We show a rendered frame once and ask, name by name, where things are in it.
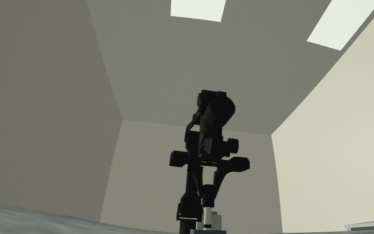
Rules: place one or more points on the black marker cap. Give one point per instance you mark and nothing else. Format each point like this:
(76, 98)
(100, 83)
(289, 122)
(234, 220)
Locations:
(208, 195)

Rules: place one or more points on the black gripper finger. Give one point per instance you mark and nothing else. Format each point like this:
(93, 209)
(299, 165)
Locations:
(218, 178)
(197, 173)

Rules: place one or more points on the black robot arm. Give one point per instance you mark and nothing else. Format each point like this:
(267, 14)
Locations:
(214, 111)

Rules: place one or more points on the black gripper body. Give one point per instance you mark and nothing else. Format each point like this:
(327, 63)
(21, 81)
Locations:
(180, 158)

